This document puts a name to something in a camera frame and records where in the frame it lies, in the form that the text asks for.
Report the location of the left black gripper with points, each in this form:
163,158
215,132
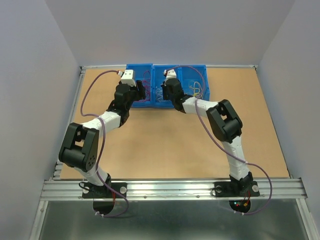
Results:
140,93

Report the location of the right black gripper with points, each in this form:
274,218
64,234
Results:
164,87

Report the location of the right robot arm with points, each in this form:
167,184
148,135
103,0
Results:
226,126

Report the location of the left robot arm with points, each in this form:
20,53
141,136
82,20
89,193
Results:
83,144

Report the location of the middle blue bin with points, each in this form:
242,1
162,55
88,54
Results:
157,95

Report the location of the blue bin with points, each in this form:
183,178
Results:
194,81
143,72
157,95

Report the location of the left blue bin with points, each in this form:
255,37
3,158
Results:
143,72

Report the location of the right blue bin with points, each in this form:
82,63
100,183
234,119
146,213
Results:
194,81

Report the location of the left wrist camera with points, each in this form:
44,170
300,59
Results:
128,78

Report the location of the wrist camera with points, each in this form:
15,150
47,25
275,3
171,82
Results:
128,78
169,74

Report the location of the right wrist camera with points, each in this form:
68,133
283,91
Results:
169,74

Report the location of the aluminium front rail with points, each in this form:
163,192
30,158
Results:
169,190

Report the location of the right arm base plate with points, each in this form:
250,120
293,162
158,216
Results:
228,189

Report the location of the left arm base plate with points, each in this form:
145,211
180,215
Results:
91,191

